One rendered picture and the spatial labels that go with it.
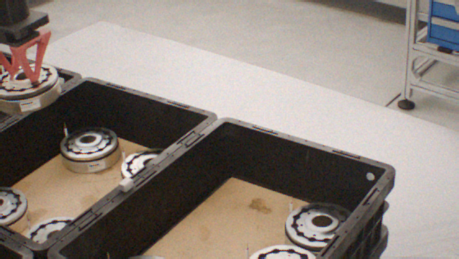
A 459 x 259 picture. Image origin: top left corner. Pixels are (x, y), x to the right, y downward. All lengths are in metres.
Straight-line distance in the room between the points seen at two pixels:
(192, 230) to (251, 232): 0.09
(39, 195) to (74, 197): 0.06
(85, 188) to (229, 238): 0.27
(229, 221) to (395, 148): 0.53
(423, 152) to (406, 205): 0.19
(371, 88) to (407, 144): 1.76
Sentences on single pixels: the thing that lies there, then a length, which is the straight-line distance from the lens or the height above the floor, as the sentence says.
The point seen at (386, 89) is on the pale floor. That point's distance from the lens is 3.24.
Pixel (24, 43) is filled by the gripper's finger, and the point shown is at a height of 1.11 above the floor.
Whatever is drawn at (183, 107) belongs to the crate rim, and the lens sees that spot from 1.14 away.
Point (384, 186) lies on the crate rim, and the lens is 0.96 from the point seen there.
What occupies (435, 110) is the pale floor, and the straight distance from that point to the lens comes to 3.11.
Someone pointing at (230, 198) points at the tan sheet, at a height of 0.83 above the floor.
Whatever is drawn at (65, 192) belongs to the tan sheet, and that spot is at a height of 0.83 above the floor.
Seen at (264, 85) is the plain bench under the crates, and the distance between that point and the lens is 1.70.
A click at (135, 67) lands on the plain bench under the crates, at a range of 1.84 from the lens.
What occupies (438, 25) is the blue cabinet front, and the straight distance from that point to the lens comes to 2.91.
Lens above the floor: 1.48
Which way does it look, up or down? 31 degrees down
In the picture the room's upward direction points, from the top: 3 degrees counter-clockwise
